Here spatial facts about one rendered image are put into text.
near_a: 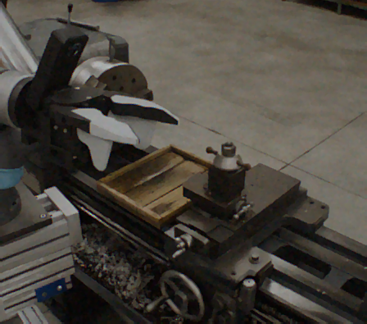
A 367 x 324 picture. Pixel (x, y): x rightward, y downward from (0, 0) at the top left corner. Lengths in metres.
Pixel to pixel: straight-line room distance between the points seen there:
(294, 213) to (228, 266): 0.32
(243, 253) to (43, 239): 0.54
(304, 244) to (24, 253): 0.81
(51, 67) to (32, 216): 0.60
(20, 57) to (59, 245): 0.55
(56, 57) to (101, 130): 0.11
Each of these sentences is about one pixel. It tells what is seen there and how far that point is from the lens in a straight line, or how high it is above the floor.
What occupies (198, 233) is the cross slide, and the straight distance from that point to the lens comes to 1.41.
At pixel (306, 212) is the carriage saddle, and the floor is 0.90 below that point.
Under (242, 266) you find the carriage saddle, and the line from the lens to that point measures 1.39.
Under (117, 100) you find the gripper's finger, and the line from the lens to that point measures 0.62.
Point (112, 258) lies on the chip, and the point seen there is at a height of 0.57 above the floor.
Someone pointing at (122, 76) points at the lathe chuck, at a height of 1.19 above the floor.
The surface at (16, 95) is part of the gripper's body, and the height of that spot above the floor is 1.58.
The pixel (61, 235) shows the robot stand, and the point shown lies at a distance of 1.25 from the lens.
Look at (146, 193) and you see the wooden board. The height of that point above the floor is 0.89.
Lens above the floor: 1.83
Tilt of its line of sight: 28 degrees down
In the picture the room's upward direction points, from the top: straight up
